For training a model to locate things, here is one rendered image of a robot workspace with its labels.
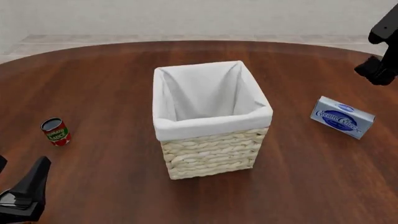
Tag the woven cream wicker basket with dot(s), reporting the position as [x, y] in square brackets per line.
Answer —
[211, 157]

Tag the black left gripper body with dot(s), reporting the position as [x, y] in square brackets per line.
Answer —
[21, 210]

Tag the blue cream cheese box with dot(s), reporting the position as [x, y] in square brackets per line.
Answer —
[339, 117]

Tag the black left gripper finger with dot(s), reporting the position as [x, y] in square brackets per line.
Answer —
[34, 182]
[2, 163]

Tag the red tomato sauce can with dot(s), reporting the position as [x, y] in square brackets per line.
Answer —
[57, 135]

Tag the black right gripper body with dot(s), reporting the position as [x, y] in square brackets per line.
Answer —
[374, 71]

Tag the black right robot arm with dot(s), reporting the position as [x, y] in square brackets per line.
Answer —
[387, 23]

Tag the white cloth basket liner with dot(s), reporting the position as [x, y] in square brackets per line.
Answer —
[205, 93]

